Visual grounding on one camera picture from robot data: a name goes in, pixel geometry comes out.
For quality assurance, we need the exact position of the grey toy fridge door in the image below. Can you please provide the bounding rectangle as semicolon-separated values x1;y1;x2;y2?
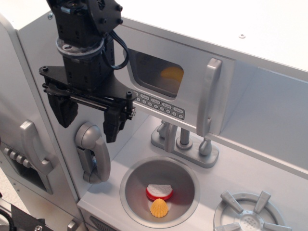
0;17;85;231

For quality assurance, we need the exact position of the red white toy fruit slice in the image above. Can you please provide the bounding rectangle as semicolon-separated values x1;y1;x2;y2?
146;184;173;201

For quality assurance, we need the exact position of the round metal sink bowl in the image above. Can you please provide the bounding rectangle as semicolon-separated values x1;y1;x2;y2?
120;156;200;229

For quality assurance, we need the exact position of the grey toy microwave door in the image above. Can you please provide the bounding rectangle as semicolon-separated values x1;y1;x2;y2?
115;26;235;135

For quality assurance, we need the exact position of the silver lower door handle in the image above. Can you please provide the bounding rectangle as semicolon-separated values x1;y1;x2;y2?
67;220;78;231

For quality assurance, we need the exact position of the silver microwave door handle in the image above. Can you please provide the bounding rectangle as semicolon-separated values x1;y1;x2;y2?
196;58;222;137

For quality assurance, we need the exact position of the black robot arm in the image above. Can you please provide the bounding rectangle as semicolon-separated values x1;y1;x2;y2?
39;0;136;143

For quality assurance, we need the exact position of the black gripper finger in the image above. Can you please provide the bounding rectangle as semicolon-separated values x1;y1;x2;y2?
48;94;78;128
103;111;126;143

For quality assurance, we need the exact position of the silver fridge door handle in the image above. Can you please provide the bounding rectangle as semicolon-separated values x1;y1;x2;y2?
19;120;53;175

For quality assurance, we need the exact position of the grey ice dispenser panel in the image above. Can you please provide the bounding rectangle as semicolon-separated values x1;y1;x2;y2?
0;143;53;194

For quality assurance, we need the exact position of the grey toy faucet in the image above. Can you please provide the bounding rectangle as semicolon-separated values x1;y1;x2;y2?
151;121;219;168

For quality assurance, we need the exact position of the yellow toy food in microwave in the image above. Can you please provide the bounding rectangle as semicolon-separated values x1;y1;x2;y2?
160;66;184;82

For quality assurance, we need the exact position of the grey toy stove burner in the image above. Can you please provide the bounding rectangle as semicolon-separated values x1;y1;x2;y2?
213;191;292;231

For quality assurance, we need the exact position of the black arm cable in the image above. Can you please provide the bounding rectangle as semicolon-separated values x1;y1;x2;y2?
102;30;130;70

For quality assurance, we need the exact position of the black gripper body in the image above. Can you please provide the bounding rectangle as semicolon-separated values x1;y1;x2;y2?
39;51;136;120

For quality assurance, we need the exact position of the black mount lower left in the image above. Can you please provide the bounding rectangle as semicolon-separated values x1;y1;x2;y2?
0;198;49;231

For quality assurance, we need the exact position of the yellow toy corn piece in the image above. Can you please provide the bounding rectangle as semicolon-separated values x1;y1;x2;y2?
150;198;169;218

